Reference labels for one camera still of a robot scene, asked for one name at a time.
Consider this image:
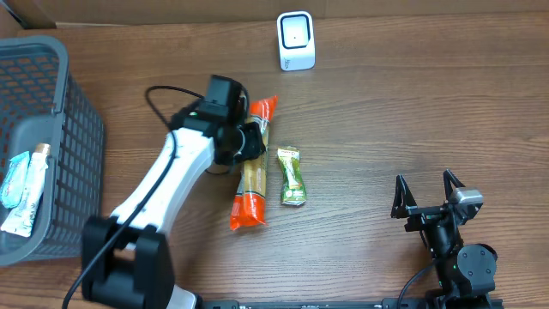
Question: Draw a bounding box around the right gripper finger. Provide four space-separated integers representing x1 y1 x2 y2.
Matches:
391 174 417 215
443 169 464 200

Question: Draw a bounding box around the orange spaghetti packet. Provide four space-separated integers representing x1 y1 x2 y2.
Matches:
229 96 279 230

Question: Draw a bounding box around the green snack pouch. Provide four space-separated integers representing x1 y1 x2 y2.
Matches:
277 147 307 207

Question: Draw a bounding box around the teal snack packet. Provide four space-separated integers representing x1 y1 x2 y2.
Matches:
1 151 30 209

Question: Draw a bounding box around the white tube gold cap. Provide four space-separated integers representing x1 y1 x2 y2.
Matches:
1 143 51 238

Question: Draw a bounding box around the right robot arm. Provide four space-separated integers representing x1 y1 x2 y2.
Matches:
383 169 504 309

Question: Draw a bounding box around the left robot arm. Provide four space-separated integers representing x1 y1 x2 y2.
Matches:
63 75 265 309

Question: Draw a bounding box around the white barcode scanner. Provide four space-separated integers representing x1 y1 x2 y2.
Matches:
276 10 316 71

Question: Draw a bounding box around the grey plastic shopping basket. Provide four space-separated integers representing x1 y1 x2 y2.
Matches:
1 36 106 266

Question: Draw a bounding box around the brown cardboard backdrop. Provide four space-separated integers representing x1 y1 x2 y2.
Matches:
1 0 548 28

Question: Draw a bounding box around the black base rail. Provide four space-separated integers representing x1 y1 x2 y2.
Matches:
197 298 504 309

